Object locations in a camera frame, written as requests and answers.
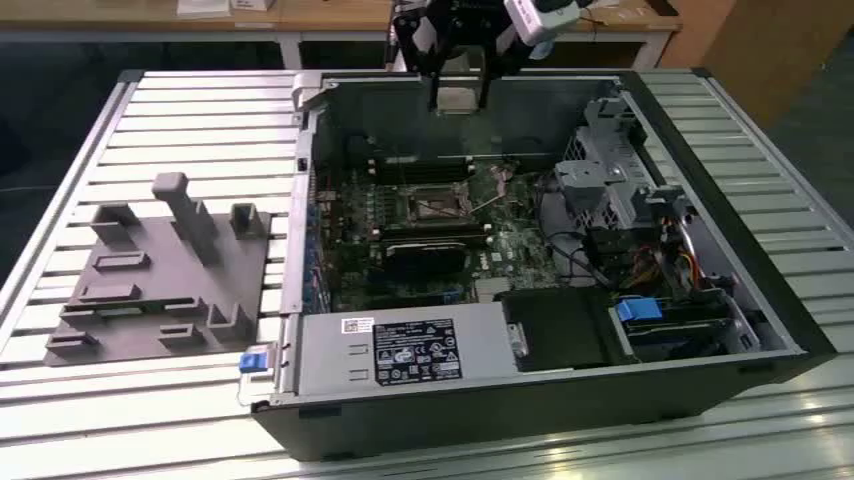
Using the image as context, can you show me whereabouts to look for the grey power supply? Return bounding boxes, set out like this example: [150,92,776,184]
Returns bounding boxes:
[292,302,520,395]

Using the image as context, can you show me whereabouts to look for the yellow wire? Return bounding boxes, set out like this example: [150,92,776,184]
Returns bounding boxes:
[629,249,666,284]

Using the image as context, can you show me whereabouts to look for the black graphics card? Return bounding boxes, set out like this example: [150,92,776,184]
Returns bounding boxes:
[383,239,468,280]

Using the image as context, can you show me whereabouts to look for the silver chipset heatsink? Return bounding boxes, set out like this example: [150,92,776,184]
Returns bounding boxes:
[473,279,512,302]

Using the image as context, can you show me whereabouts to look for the black RAM slot bank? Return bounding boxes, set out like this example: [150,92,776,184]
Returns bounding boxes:
[379,223,487,247]
[372,152,472,185]

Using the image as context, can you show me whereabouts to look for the green motherboard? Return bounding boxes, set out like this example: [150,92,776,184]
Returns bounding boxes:
[312,154,568,311]

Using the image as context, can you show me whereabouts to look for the grey parts rack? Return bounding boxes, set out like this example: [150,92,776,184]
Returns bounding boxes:
[40,172,275,369]

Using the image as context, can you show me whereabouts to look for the black PC case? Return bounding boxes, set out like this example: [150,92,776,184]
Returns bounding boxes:
[249,67,839,464]

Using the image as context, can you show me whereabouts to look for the wooden desk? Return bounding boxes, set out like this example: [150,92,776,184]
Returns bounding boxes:
[0,0,683,71]

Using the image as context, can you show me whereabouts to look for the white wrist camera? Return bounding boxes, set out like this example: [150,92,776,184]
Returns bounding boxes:
[503,0,581,45]

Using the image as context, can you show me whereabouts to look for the wooden cabinet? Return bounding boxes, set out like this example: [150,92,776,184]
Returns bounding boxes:
[656,0,854,129]

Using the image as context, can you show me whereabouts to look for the black plastic shroud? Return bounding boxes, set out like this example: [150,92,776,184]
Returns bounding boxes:
[497,288,633,374]

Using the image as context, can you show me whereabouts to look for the blue disk carrier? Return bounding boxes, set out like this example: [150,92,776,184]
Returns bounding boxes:
[616,297,664,325]

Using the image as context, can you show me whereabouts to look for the silver CPU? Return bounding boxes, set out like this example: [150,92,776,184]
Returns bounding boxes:
[437,85,484,115]

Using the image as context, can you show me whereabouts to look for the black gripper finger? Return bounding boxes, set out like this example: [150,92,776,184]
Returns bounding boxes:
[475,69,500,111]
[424,69,447,115]

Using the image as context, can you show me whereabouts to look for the metal drive cage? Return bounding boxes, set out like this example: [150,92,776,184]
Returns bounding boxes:
[552,97,676,227]

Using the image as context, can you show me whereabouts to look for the orange wire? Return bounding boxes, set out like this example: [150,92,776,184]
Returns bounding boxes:
[672,249,703,294]

